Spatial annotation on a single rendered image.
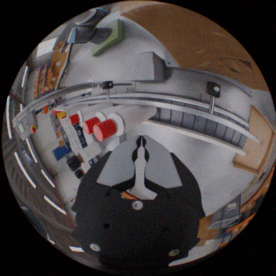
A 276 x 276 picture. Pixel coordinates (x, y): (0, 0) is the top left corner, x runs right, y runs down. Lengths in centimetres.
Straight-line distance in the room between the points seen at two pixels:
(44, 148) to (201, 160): 847
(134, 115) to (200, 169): 37
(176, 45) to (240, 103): 29
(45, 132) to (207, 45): 823
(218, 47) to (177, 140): 35
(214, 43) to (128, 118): 21
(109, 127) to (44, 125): 801
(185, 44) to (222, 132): 25
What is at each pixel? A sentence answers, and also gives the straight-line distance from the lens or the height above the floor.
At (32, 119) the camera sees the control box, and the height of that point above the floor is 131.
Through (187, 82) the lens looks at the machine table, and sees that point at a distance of 33.
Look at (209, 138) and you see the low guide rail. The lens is 27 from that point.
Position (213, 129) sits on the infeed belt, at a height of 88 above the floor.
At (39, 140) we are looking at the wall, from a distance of 833.
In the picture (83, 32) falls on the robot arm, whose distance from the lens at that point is 55.
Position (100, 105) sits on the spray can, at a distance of 39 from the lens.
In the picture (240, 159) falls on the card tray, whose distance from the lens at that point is 48.
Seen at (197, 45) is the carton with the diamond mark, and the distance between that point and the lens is 16.
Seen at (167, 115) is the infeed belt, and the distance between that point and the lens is 30.
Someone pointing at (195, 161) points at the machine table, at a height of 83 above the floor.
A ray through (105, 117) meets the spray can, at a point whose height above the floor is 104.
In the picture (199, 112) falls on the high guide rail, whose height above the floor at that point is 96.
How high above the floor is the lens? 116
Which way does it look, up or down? 46 degrees down
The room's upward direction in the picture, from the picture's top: 129 degrees counter-clockwise
